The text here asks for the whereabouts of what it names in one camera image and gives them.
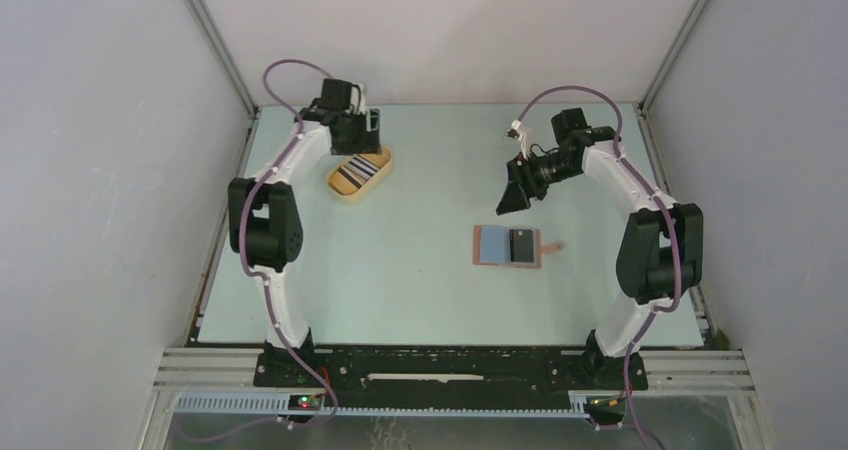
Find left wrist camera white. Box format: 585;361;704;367
351;83;367;114

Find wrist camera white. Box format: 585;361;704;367
505;120;534;160
351;83;367;114

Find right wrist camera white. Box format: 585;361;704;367
505;120;534;160

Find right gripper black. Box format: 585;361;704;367
496;150;580;216

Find controller board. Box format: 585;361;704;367
585;397;626;415
288;394;324;412

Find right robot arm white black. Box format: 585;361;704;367
496;108;704;388

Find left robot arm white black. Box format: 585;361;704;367
227;78;381;387

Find striped cards in tray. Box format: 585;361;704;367
338;155;380;188

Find oval wooden tray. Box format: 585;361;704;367
325;145;394;204

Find left controller board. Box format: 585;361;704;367
288;394;324;412

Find right controller board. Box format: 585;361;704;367
585;397;626;415

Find white cable duct strip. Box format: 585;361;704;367
173;392;588;418

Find brown leather card holder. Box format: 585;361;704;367
472;225;565;269

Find black card in holder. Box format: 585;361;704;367
509;229;537;265

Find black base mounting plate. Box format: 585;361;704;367
253;344;648;411

